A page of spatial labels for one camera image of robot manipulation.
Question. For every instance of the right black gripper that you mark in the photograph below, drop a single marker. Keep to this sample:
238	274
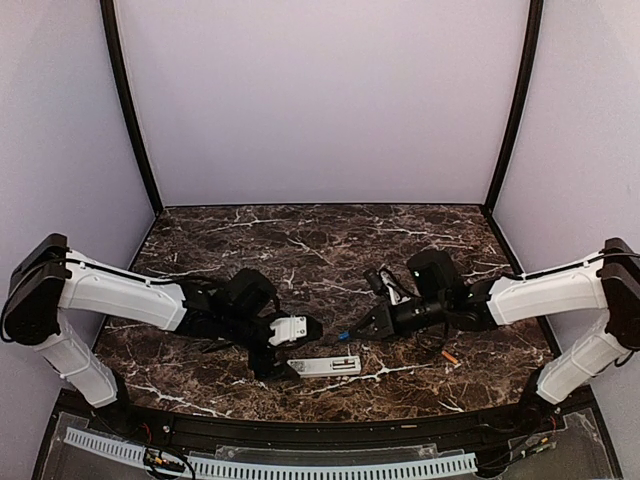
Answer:
384	320

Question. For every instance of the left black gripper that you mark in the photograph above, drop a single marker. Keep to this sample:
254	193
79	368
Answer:
272	372

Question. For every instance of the white remote control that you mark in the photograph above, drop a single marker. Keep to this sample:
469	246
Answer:
326	366

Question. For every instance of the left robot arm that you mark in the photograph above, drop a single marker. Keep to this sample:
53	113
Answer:
54	278

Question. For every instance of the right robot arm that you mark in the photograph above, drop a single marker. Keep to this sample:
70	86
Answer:
606	281

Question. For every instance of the orange battery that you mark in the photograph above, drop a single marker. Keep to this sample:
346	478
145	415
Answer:
450	358

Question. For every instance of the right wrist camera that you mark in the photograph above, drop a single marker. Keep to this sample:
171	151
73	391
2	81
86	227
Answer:
385	284

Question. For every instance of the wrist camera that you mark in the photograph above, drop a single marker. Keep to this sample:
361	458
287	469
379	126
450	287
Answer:
294	330
385	284

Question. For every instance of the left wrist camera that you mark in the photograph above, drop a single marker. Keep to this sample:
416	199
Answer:
294	330

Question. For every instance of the black front rail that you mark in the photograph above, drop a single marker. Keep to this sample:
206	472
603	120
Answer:
486	429

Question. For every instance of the white slotted cable duct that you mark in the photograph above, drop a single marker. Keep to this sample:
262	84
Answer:
252	463

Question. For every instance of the right black frame post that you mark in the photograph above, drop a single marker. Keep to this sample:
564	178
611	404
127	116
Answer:
525	70

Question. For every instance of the black frame post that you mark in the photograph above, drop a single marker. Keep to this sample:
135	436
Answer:
525	70
126	101

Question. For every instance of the left black frame post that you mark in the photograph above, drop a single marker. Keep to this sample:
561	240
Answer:
126	101

